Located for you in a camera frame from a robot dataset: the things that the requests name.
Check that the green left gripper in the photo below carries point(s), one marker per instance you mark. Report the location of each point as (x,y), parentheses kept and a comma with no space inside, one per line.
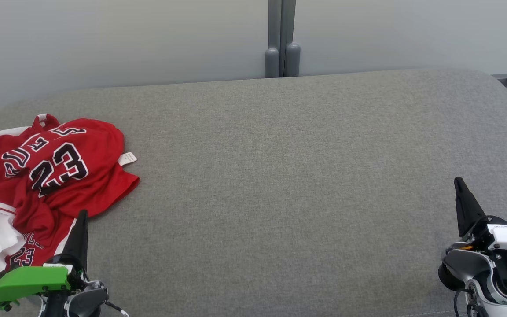
(29,281)

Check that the red Bulls 23 shorts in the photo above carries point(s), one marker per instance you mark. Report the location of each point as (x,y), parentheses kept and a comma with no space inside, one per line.
(38,246)

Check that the red Bulls 23 jersey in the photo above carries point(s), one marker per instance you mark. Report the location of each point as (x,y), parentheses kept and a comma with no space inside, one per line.
(90,149)

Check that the grey partition post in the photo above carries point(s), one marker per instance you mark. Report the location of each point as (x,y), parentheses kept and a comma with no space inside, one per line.
(282,35)

